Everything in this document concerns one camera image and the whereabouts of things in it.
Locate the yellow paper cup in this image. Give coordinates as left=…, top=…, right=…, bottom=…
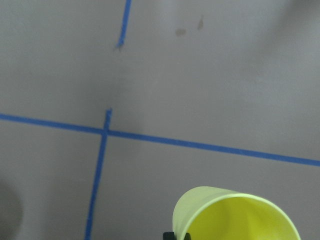
left=172, top=186, right=301, bottom=240

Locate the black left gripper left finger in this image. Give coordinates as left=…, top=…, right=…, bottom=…
left=162, top=231, right=175, bottom=240

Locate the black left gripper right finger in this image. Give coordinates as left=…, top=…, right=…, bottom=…
left=184, top=232, right=191, bottom=240

